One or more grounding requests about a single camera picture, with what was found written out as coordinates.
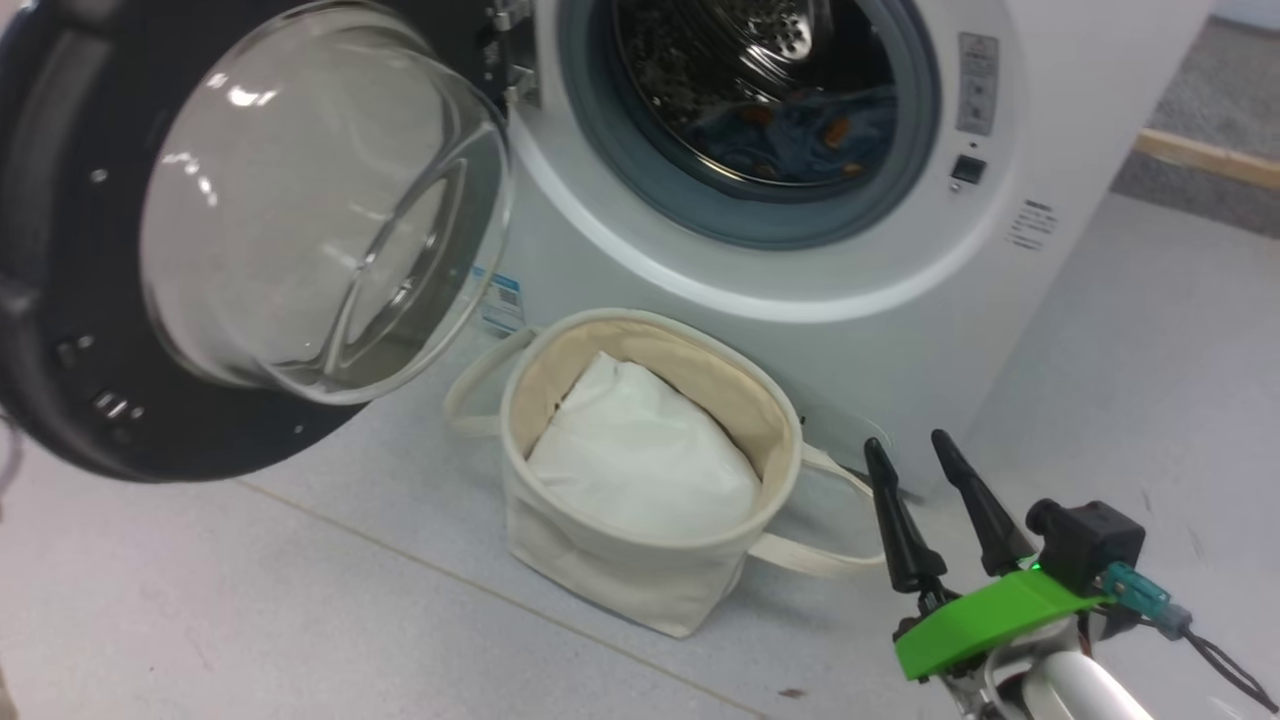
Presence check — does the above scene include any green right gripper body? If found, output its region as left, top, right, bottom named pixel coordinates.
left=893, top=568, right=1111, bottom=691

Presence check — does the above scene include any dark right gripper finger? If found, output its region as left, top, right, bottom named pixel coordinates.
left=864, top=437, right=948, bottom=594
left=931, top=429, right=1036, bottom=578

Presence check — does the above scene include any blue bear print cloth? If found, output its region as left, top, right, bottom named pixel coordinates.
left=690, top=85, right=898, bottom=186

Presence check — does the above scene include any black round glass washer door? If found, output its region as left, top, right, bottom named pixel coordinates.
left=0, top=0, right=516, bottom=484

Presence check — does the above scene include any white front-load washing machine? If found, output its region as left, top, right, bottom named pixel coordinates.
left=500, top=0, right=1216, bottom=501

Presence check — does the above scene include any white cloth in basket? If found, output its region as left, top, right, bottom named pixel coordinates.
left=526, top=350, right=763, bottom=544

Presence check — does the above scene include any cream fabric laundry basket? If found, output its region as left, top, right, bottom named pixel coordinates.
left=443, top=307, right=891, bottom=639

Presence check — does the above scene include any metal door hinge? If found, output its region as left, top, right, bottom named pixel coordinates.
left=487, top=0, right=541, bottom=111

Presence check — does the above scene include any wooden floor strip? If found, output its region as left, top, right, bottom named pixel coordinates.
left=1133, top=128, right=1280, bottom=193

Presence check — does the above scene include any grey instruction label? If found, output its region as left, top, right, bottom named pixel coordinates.
left=955, top=32, right=1001, bottom=137

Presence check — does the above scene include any blue white energy label sticker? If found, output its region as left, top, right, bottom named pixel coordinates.
left=470, top=265, right=526, bottom=336

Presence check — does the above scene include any grey carpet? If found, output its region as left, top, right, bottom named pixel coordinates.
left=1110, top=15, right=1280, bottom=241

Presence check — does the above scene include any perforated steel washer drum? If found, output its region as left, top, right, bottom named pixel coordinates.
left=612, top=0, right=898, bottom=188

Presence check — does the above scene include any teal cable connector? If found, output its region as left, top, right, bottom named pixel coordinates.
left=1100, top=560, right=1193, bottom=641

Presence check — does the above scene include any thin black cable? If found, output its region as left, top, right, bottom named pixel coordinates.
left=1185, top=630, right=1280, bottom=716

